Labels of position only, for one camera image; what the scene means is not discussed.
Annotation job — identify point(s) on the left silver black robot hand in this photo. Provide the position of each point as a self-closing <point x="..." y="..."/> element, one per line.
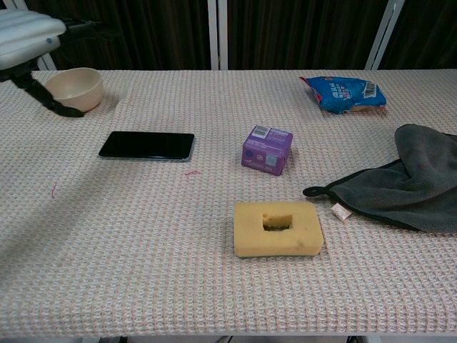
<point x="25" y="43"/>

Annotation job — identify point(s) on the blue smartphone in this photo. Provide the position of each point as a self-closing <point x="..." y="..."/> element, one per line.
<point x="146" y="145"/>

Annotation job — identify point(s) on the beige bowl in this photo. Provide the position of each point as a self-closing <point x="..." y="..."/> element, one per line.
<point x="76" y="89"/>

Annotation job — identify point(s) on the dark brown curtain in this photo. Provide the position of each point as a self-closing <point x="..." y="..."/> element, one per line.
<point x="143" y="34"/>

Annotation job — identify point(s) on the waffle weave tablecloth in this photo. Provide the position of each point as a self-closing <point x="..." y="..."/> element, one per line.
<point x="178" y="250"/>

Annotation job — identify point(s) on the purple carton box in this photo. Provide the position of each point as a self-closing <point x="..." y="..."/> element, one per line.
<point x="266" y="150"/>

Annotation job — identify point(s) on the yellow sponge with hole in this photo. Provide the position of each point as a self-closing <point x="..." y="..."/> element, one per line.
<point x="276" y="230"/>

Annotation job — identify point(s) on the blue snack bag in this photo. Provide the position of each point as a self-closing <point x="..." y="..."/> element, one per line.
<point x="344" y="94"/>

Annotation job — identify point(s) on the dark grey towel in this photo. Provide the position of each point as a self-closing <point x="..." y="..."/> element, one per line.
<point x="403" y="186"/>

